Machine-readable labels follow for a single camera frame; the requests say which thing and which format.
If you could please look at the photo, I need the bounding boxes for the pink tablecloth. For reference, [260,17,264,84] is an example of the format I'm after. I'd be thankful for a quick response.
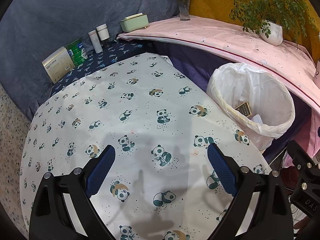
[118,16,319,112]

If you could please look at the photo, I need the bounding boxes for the navy floral cloth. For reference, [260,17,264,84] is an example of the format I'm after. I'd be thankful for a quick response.
[50,41,147,96]

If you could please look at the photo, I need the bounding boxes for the white jar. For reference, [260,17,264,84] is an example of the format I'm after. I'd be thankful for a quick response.
[96,24,110,41]

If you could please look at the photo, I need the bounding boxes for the panda print tablecloth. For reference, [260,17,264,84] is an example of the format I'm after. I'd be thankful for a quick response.
[20,53,270,239]

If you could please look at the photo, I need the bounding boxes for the small gold dark packet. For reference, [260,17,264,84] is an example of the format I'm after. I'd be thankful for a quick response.
[235,101,252,118]

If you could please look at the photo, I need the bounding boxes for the blue backdrop cloth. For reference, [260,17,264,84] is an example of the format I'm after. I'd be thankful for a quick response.
[1,0,178,119]

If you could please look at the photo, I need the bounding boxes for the white paper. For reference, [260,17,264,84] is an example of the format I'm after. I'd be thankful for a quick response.
[251,114,263,124]

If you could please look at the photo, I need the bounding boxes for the green plant in white pot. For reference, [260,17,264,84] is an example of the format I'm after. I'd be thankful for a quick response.
[229,0,316,42]

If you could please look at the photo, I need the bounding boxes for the white lined trash bin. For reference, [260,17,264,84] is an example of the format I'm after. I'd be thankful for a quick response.
[207,63,296,152]

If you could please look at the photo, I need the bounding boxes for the beige cardboard box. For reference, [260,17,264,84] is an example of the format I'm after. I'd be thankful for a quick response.
[42,46,75,84]

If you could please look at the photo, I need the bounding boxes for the mint green tissue box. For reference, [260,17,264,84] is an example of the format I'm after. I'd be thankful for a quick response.
[120,13,149,33]

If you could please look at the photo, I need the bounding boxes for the pink tumbler with lid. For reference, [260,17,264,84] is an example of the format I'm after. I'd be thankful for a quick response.
[313,60,320,83]

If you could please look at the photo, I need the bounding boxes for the mustard yellow backdrop cloth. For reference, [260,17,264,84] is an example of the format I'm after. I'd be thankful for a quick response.
[190,0,319,61]

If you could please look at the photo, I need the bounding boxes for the green can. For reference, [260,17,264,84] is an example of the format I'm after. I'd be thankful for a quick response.
[66,39,88,66]

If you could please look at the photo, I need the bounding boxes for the white slim bottle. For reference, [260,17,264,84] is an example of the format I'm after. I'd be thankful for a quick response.
[88,30,103,54]

